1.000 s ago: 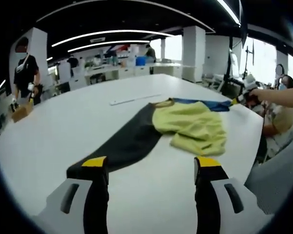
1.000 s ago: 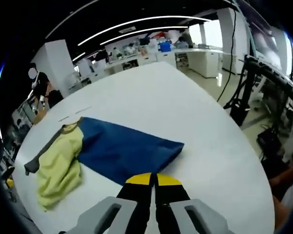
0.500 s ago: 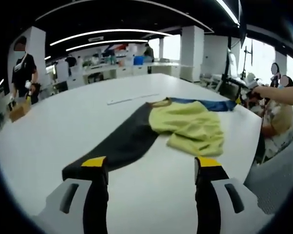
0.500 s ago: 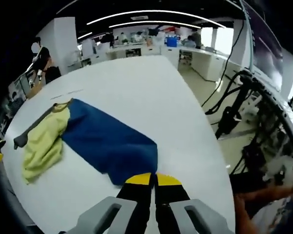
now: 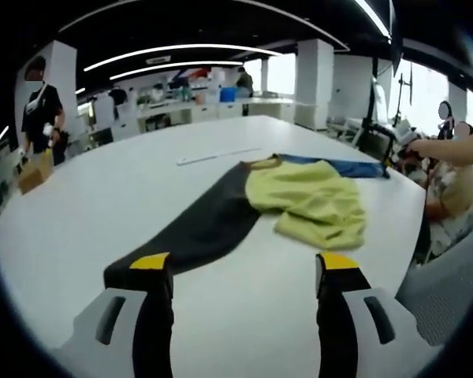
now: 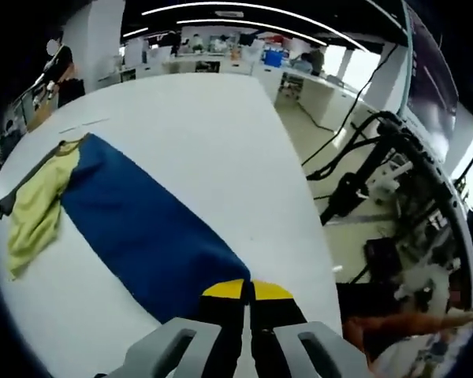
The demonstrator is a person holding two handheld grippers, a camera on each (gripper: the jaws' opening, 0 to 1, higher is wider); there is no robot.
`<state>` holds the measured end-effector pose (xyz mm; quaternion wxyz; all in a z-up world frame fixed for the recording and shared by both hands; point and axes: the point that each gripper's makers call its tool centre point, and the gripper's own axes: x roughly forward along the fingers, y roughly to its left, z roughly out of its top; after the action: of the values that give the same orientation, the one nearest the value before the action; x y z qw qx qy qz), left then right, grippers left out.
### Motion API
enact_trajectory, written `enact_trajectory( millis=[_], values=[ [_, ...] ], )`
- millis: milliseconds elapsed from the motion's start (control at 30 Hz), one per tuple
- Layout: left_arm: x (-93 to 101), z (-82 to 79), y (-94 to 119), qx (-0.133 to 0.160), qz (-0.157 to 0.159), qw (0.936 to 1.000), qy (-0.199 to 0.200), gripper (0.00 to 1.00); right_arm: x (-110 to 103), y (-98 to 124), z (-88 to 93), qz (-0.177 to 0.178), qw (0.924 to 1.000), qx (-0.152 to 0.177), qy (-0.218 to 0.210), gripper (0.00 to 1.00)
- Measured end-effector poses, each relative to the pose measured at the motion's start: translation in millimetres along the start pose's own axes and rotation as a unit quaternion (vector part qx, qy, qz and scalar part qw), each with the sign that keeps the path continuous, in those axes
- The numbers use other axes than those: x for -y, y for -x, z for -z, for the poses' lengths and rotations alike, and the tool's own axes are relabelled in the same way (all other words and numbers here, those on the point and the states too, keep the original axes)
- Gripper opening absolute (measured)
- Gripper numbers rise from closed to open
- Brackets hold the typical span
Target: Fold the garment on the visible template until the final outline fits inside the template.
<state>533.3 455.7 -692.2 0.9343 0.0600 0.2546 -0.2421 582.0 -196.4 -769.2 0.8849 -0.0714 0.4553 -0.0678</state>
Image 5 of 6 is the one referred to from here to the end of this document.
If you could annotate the grey mesh chair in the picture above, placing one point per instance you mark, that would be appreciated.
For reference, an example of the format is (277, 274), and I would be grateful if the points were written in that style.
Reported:
(445, 291)

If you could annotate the long ceiling light strip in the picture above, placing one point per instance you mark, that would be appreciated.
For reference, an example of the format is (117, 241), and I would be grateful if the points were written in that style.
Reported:
(181, 48)
(173, 65)
(374, 15)

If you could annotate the white lab counter cabinets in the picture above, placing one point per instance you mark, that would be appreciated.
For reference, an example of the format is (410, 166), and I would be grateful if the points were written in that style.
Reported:
(173, 114)

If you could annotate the brown cardboard box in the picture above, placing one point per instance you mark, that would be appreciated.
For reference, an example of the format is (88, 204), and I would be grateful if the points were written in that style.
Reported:
(33, 175)

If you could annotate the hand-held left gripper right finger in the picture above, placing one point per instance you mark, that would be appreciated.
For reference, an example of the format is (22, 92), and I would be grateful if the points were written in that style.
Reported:
(339, 315)

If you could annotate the black tripod stand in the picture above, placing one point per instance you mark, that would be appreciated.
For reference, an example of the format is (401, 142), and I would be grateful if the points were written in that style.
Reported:
(401, 98)

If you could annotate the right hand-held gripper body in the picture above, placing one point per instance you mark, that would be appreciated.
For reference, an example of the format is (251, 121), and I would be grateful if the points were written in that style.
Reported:
(405, 138)

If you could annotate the blue container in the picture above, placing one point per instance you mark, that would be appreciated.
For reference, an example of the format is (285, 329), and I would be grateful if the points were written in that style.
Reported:
(228, 94)

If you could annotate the yellow blue grey garment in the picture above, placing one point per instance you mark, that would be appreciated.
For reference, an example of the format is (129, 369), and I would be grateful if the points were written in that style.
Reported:
(307, 197)

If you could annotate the thin template line marking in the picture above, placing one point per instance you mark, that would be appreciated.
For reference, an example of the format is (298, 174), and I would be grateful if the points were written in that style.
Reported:
(205, 157)

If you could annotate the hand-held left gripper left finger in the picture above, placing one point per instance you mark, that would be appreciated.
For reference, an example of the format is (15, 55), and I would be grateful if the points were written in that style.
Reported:
(150, 315)

